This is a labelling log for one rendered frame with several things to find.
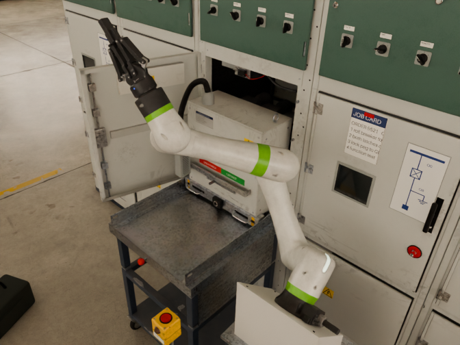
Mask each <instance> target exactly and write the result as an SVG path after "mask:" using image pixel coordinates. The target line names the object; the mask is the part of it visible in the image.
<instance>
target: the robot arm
mask: <svg viewBox="0 0 460 345"><path fill-rule="evenodd" d="M98 23H99V24H100V26H101V28H102V30H103V31H104V33H105V37H106V38H107V40H108V41H109V43H110V44H109V45H108V47H109V49H108V53H109V55H110V57H111V60H112V63H113V65H114V68H115V69H116V72H117V75H118V81H119V82H122V81H126V82H127V83H128V84H129V85H130V86H131V87H130V91H131V92H132V93H133V95H134V97H135V98H137V99H138V100H136V101H135V104H136V105H137V107H138V109H139V110H140V112H141V114H142V115H143V117H144V119H145V121H146V122H147V124H148V125H149V127H150V129H151V132H150V141H151V144H152V146H153V147H154V149H156V150H157V151H159V152H160V153H168V154H174V155H183V156H188V157H195V158H199V159H204V160H207V161H211V162H215V163H218V164H222V165H225V166H228V167H231V168H234V169H236V170H240V171H242V172H245V173H248V174H251V175H255V177H256V179H257V181H258V184H259V186H260V188H261V191H262V193H263V195H264V198H265V200H266V203H267V206H268V209H269V211H270V215H271V218H272V221H273V225H274V229H275V232H276V235H277V241H278V244H279V250H280V255H281V261H282V262H283V264H284V265H285V266H286V267H287V268H289V269H290V270H291V271H292V273H291V275H290V277H289V279H288V280H287V285H286V287H285V289H284V291H283V292H282V293H281V294H280V295H278V296H277V297H276V298H275V300H274V301H275V302H276V303H277V304H278V305H279V306H280V307H282V308H283V309H284V310H286V311H288V312H289V313H291V314H292V315H294V316H296V317H298V318H300V319H301V320H302V321H303V322H305V323H307V324H310V325H314V326H317V327H326V328H327V329H329V330H330V331H332V332H333V333H334V334H336V335H338V334H339V333H340V329H338V328H337V327H336V326H334V325H333V324H331V323H330V322H328V321H327V317H326V316H324V315H325V312H324V311H323V310H321V309H319V308H318V307H316V306H315V305H314V304H315V302H316V301H317V300H318V299H319V297H320V295H321V293H322V291H323V289H324V287H325V285H326V284H327V282H328V280H329V278H330V276H331V274H332V272H333V270H334V268H335V261H334V260H333V259H332V258H331V257H330V256H329V255H327V254H326V253H325V252H323V251H321V250H320V249H318V248H316V247H314V246H312V245H310V244H308V243H307V241H306V239H305V236H304V234H303V231H302V229H301V226H300V225H299V222H298V219H297V217H296V214H295V211H294V208H293V205H292V202H291V198H290V194H289V192H288V187H287V183H286V182H288V181H291V180H293V178H295V176H297V174H298V172H299V168H300V163H299V160H298V158H297V156H296V154H295V153H293V152H292V151H290V150H288V149H283V148H280V147H276V146H270V145H267V144H260V143H256V142H247V141H242V140H233V139H229V138H222V137H219V136H213V135H210V134H207V133H203V132H200V131H196V130H193V129H190V128H189V127H188V125H187V123H186V122H185V121H184V120H183V119H182V118H181V117H180V115H178V113H177V111H176V110H175V108H174V107H173V105H172V103H171V102H170V100H169V98H168V97H167V95H166V93H165V92H164V90H163V88H162V87H159V88H156V87H157V84H156V83H155V80H154V79H153V77H152V76H150V75H149V73H148V69H147V68H146V66H147V63H149V62H150V60H149V58H147V57H145V56H143V54H142V53H141V52H140V51H139V49H138V48H137V47H136V46H135V45H134V43H132V41H130V39H129V38H128V37H123V38H122V37H121V36H120V34H119V33H118V31H117V30H116V28H115V27H113V25H112V24H111V22H110V20H109V18H108V17H107V18H101V19H100V20H99V21H98Z"/></svg>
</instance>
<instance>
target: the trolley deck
mask: <svg viewBox="0 0 460 345"><path fill-rule="evenodd" d="M251 227H252V225H250V224H248V223H246V224H245V223H243V222H241V221H239V220H238V219H236V218H234V217H233V216H232V213H230V212H228V211H227V210H225V209H223V208H221V209H219V208H217V207H216V206H214V205H212V202H211V201H210V200H208V199H207V198H205V197H204V196H201V195H200V194H195V193H193V192H191V191H189V190H188V191H186V192H184V193H183V194H180V195H179V196H177V197H175V198H173V199H171V200H170V201H168V202H166V203H164V204H163V205H160V206H159V207H156V208H155V209H153V210H151V211H149V212H148V213H146V214H144V215H142V216H141V217H139V218H137V219H135V220H133V221H131V222H129V223H127V224H126V225H124V226H122V227H120V228H118V229H117V230H115V228H113V227H112V222H109V228H110V233H112V234H113V235H114V236H116V237H117V238H118V239H119V240H120V241H121V242H123V243H124V244H125V245H126V246H128V247H129V248H130V249H131V250H132V251H133V252H135V253H136V254H137V255H139V256H140V257H141V258H143V259H144V258H147V259H146V260H145V261H146V262H147V263H148V264H149V265H151V266H152V267H153V268H154V269H156V271H158V272H159V273H160V274H162V275H163V276H164V277H165V278H167V279H168V280H169V281H170V282H171V283H172V284H174V285H175V286H176V287H177V288H179V289H180V290H181V291H182V292H183V293H184V294H186V295H187V296H188V297H190V298H191V299H192V298H194V297H195V296H196V295H197V294H198V293H200V292H201V291H202V290H204V289H205V288H206V287H207V286H209V285H210V284H211V283H213V282H214V281H215V280H216V279H218V278H219V277H221V276H222V275H223V274H224V273H226V272H227V271H228V270H230V269H231V268H232V267H234V266H235V265H236V264H237V263H239V262H240V261H242V260H243V259H244V258H245V257H246V256H248V255H249V254H251V253H252V252H253V251H254V250H255V249H257V248H258V247H260V246H261V245H262V244H263V243H264V242H266V241H267V240H269V239H270V238H271V237H272V236H274V235H275V234H276V232H275V229H274V225H273V223H272V224H271V225H270V226H268V227H267V228H265V229H264V230H263V231H262V232H260V233H259V234H257V235H256V236H255V237H254V238H252V239H251V240H249V241H248V242H247V243H246V244H244V245H242V246H241V247H240V248H239V249H237V250H236V251H234V252H233V253H232V254H230V255H229V256H228V257H226V258H225V259H223V260H222V261H221V262H220V263H218V264H217V265H215V266H214V267H213V268H211V269H210V270H208V271H207V272H206V273H205V274H203V275H202V276H201V277H199V278H198V279H197V280H195V281H194V282H192V283H191V284H189V286H187V287H186V286H185V285H184V284H182V282H181V280H183V279H184V278H185V274H186V273H188V272H189V271H191V270H192V269H193V268H195V267H196V266H198V265H199V264H200V263H202V262H203V261H205V260H206V259H207V258H208V257H210V256H212V255H213V254H214V253H216V252H217V251H219V250H220V249H221V248H223V247H224V246H226V245H227V244H228V243H230V242H231V241H233V240H234V239H236V238H237V237H238V236H239V235H241V234H243V233H244V232H245V231H247V230H248V229H250V228H251Z"/></svg>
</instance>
